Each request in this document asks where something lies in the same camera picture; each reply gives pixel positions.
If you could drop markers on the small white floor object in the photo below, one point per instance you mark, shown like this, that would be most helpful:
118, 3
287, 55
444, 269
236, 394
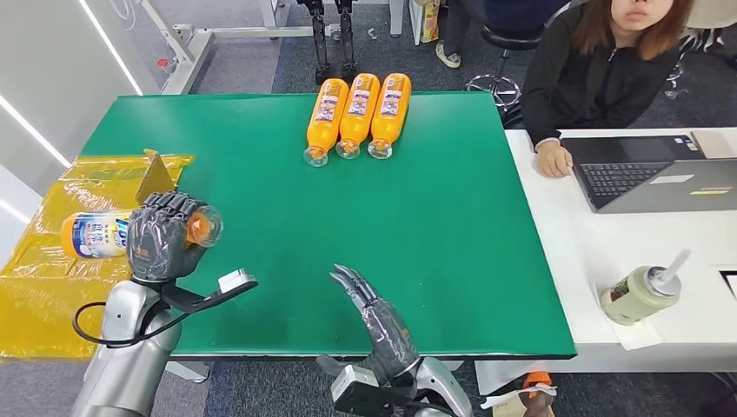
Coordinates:
372, 33

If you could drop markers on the orange bottle with blue label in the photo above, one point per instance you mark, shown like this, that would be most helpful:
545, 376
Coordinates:
95, 235

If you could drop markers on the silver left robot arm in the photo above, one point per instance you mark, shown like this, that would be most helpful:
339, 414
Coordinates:
124, 368

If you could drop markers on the green table mat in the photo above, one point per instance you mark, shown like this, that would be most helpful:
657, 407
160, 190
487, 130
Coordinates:
345, 219

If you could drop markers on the printed cardboard box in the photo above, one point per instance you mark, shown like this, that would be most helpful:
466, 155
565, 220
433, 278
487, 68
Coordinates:
429, 23

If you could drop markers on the grey laptop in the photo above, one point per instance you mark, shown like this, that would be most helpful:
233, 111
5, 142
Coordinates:
622, 181

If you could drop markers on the drink cup with straw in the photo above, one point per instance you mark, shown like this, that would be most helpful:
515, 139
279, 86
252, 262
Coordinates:
633, 296

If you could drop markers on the white paper sheet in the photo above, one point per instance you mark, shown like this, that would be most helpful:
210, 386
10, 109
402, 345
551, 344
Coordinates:
506, 400

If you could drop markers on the seated person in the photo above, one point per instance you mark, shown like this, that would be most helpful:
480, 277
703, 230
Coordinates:
446, 56

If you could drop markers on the black robot leg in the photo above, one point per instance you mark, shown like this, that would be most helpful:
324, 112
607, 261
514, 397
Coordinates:
346, 37
318, 37

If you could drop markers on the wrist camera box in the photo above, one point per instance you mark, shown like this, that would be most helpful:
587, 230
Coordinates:
236, 281
360, 385

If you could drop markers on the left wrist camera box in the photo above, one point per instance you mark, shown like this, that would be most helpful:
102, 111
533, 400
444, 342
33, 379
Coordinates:
236, 281

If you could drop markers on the person's right hand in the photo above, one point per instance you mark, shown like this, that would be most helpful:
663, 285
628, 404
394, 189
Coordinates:
553, 161

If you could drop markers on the black stool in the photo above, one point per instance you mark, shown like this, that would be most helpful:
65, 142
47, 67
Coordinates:
511, 39

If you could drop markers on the white metal frame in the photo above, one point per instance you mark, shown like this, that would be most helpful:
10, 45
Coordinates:
193, 46

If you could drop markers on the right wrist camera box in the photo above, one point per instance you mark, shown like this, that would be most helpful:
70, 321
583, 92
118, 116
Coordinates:
360, 385

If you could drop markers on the white paper napkin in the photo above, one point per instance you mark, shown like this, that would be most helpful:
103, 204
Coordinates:
639, 336

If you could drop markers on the cardboard box in yellow film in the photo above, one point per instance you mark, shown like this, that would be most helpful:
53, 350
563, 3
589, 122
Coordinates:
46, 311

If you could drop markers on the white chair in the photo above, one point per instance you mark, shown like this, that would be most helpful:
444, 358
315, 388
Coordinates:
714, 14

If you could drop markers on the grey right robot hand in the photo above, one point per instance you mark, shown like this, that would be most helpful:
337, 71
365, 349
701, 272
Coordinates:
386, 336

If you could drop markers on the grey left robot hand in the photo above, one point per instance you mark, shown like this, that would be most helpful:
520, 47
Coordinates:
158, 242

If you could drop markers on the red knob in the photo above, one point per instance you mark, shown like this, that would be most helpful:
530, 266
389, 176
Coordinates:
163, 62

